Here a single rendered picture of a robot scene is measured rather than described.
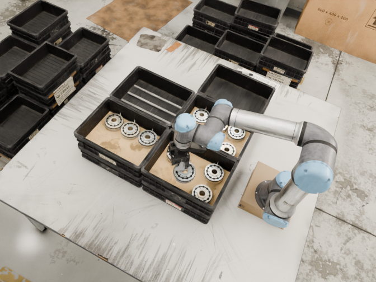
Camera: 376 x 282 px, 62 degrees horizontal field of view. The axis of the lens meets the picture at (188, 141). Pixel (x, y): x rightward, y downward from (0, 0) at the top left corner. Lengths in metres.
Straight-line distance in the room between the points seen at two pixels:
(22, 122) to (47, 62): 0.51
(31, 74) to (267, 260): 2.06
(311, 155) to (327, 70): 2.79
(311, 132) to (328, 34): 3.06
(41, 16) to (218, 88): 1.81
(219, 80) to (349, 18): 2.36
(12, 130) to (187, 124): 1.73
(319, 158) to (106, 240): 1.05
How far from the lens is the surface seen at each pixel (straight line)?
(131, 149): 1.69
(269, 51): 2.97
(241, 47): 3.10
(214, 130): 1.17
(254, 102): 2.00
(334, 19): 4.13
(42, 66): 2.70
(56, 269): 2.39
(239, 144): 1.77
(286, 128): 1.19
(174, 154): 1.31
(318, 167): 1.09
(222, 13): 3.48
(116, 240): 1.63
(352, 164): 3.15
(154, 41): 2.48
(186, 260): 1.60
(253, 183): 1.71
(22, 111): 2.73
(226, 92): 2.01
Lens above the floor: 2.26
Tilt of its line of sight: 56 degrees down
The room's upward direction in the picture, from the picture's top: 10 degrees clockwise
